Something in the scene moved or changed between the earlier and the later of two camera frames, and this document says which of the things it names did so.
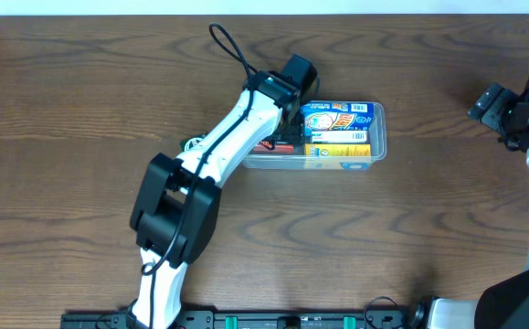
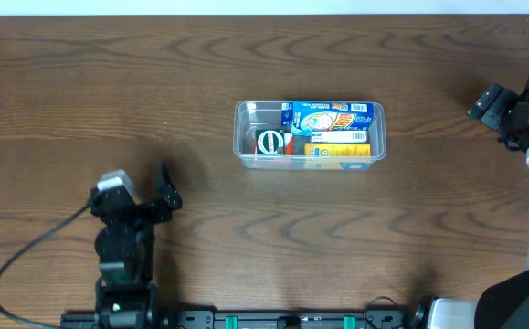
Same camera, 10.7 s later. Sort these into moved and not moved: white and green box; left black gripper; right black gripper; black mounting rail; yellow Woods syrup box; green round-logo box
Moved: green round-logo box; left black gripper
Not moved: right black gripper; yellow Woods syrup box; white and green box; black mounting rail
